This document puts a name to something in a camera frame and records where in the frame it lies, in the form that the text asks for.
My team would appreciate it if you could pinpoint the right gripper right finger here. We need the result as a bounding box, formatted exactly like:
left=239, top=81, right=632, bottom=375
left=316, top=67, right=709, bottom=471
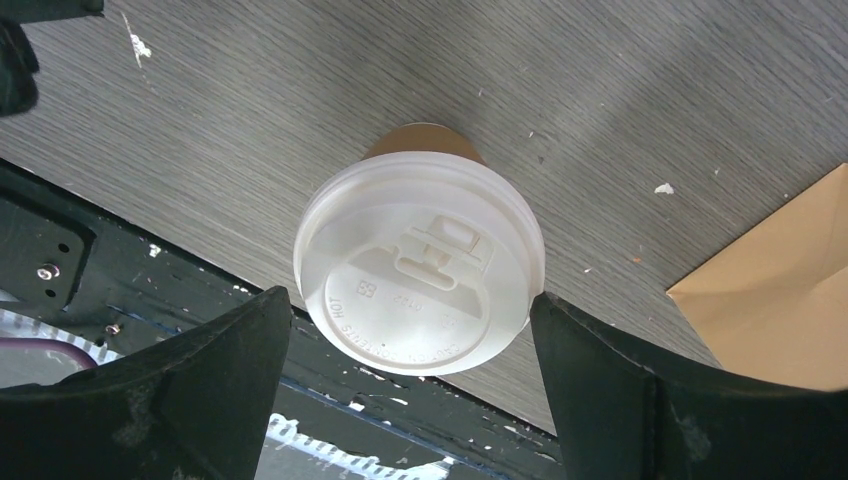
left=529, top=293, right=847, bottom=479

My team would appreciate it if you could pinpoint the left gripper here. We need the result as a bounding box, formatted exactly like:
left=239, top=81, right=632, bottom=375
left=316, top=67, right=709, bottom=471
left=1, top=0, right=105, bottom=117

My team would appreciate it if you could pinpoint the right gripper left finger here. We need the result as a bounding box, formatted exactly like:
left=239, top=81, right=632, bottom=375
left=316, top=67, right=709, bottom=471
left=1, top=287, right=293, bottom=479

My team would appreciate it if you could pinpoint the white plastic cup lid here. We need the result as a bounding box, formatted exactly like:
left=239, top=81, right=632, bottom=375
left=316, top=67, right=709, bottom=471
left=292, top=151, right=546, bottom=376

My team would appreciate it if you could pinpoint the brown paper coffee cup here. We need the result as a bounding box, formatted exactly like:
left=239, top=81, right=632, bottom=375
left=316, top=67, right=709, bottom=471
left=363, top=122, right=486, bottom=166

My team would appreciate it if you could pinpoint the brown paper bag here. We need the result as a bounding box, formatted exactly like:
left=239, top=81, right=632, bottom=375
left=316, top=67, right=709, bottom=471
left=667, top=165, right=847, bottom=391

